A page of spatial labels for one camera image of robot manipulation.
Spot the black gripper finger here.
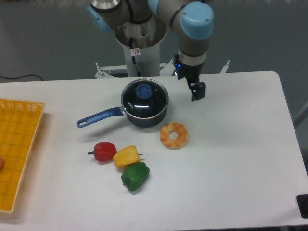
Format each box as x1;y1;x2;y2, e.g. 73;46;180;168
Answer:
189;82;199;101
196;82;206;100

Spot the red bell pepper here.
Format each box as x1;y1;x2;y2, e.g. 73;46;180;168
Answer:
88;142;117;162

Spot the white metal base frame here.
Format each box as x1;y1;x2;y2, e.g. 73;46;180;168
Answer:
94;57;231;79

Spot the glass lid blue knob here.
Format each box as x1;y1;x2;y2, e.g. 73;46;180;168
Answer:
121;79;168;118

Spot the black cable on pedestal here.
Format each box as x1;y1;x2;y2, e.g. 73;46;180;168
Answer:
129;36;141;77

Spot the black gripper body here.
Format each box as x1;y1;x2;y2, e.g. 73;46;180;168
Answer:
173;53;204;83

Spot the green bell pepper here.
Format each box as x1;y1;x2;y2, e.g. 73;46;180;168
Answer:
121;162;150;192

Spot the black device table corner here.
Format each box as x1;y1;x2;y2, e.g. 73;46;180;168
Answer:
296;194;308;219

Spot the yellow woven basket tray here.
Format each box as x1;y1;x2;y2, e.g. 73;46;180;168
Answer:
0;98;45;213

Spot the dark saucepan blue handle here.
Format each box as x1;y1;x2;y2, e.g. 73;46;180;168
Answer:
76;78;169;128

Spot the black cable on floor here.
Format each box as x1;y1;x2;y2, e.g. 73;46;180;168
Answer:
0;74;44;81

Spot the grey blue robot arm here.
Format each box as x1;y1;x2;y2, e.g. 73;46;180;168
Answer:
87;0;214;101

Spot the yellow bell pepper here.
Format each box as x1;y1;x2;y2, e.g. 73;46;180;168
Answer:
113;145;140;168

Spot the glazed bagel bread ring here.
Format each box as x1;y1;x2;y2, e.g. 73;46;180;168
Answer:
159;122;190;151

